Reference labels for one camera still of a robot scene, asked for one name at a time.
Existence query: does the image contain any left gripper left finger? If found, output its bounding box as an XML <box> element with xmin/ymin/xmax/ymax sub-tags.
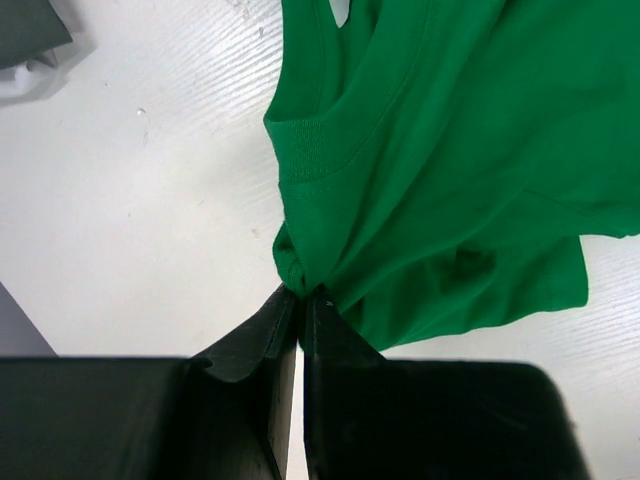
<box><xmin>1</xmin><ymin>288</ymin><xmax>298</xmax><ymax>479</ymax></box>

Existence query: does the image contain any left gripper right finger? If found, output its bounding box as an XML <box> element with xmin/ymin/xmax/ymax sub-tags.
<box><xmin>302</xmin><ymin>288</ymin><xmax>589</xmax><ymax>480</ymax></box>

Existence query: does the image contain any green t shirt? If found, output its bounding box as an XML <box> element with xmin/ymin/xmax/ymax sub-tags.
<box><xmin>264</xmin><ymin>1</ymin><xmax>639</xmax><ymax>350</ymax></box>

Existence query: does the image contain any white t shirt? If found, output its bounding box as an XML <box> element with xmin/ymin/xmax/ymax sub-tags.
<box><xmin>1</xmin><ymin>44</ymin><xmax>94</xmax><ymax>108</ymax></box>

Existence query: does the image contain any grey t shirt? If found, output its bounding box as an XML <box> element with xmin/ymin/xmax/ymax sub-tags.
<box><xmin>1</xmin><ymin>0</ymin><xmax>72</xmax><ymax>69</ymax></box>

